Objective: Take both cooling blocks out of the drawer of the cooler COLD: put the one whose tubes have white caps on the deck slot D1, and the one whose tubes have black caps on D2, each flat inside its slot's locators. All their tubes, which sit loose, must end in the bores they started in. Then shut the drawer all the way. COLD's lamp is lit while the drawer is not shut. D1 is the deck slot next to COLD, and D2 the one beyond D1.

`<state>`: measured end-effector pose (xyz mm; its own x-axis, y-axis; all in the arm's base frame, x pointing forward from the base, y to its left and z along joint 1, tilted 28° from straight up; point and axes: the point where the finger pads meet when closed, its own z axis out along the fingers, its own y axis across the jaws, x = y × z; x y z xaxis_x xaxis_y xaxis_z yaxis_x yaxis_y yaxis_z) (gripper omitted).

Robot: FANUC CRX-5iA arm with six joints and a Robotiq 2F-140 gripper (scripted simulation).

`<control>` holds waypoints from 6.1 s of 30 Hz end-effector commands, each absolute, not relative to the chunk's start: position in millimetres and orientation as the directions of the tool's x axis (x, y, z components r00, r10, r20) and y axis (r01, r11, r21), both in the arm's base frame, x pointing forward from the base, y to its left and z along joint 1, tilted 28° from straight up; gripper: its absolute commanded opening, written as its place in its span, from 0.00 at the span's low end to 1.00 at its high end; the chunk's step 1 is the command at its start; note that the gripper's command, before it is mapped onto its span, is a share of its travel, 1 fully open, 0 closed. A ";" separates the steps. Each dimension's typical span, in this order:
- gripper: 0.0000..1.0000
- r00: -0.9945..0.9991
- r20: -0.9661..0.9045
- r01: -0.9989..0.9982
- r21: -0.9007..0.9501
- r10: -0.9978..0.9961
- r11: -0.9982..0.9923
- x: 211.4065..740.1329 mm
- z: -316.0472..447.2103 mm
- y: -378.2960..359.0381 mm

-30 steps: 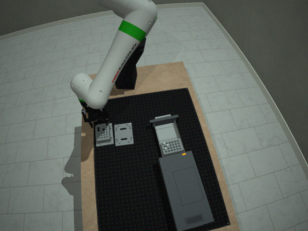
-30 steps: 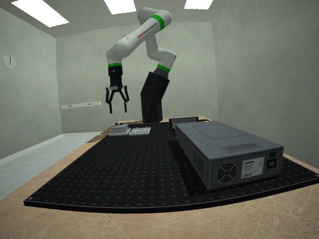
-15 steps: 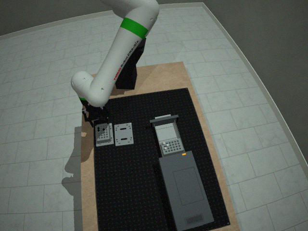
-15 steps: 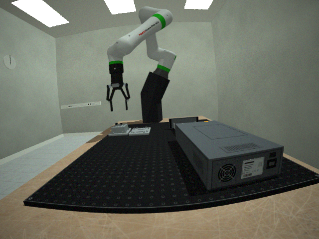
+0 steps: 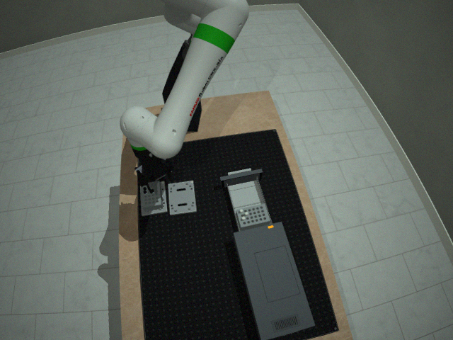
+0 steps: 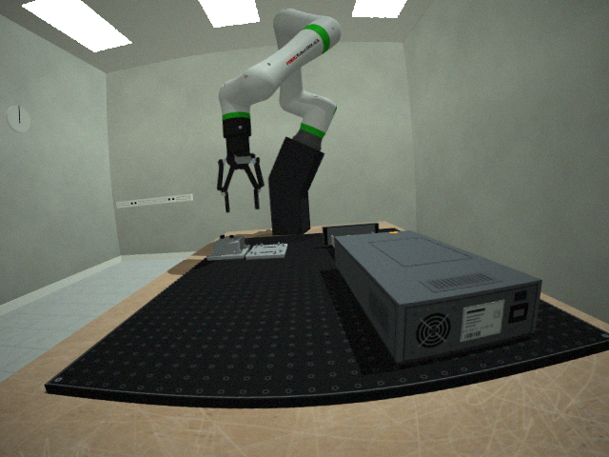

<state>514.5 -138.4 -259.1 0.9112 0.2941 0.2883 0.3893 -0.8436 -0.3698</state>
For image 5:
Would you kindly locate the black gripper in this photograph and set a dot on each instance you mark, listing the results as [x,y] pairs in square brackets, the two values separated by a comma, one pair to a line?
[145,164]

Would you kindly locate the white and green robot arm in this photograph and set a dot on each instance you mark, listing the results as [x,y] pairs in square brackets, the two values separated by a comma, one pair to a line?
[212,35]

